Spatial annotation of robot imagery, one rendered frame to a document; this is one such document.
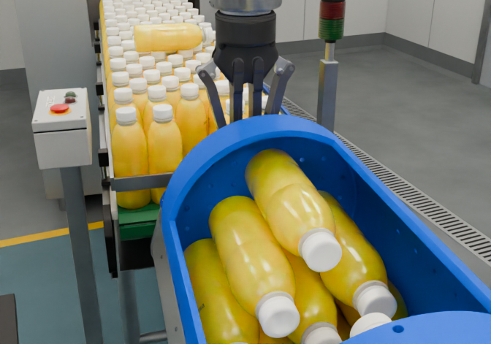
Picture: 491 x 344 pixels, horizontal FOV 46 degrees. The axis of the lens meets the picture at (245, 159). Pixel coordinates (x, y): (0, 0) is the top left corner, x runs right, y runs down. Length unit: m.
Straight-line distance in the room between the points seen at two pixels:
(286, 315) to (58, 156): 0.71
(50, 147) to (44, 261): 1.62
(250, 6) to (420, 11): 5.23
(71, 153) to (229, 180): 0.48
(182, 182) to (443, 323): 0.39
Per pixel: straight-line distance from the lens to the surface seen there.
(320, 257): 0.60
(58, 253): 2.80
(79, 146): 1.18
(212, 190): 0.77
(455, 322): 0.43
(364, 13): 6.17
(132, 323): 1.74
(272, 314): 0.58
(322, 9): 1.47
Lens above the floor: 1.50
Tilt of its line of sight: 25 degrees down
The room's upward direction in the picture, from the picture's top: straight up
